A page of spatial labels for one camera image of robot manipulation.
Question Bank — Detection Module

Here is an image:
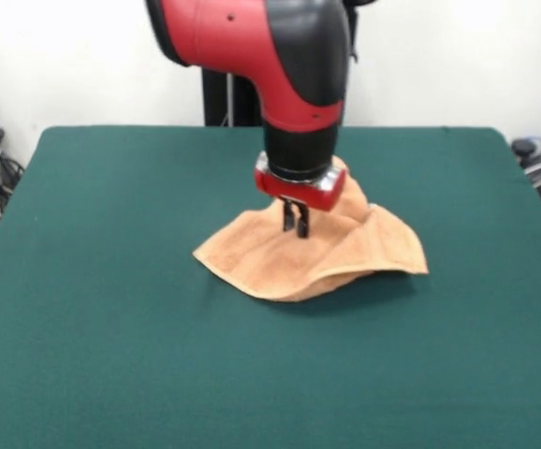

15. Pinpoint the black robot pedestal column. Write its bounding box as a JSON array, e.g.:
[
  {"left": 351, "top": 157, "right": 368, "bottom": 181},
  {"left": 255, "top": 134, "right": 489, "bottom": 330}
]
[{"left": 199, "top": 0, "right": 360, "bottom": 127}]

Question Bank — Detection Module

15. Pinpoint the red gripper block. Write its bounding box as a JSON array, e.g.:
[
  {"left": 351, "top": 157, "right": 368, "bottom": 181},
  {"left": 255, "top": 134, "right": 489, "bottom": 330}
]
[{"left": 253, "top": 152, "right": 346, "bottom": 240}]

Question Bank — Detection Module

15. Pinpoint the tan terry towel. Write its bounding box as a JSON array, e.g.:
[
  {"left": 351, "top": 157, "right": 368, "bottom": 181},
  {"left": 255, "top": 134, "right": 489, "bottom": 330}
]
[{"left": 192, "top": 156, "right": 430, "bottom": 303}]

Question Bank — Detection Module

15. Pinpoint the dark green table cloth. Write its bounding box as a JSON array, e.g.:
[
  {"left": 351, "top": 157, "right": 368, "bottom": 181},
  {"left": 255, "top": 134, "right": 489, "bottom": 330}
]
[{"left": 0, "top": 124, "right": 541, "bottom": 449}]

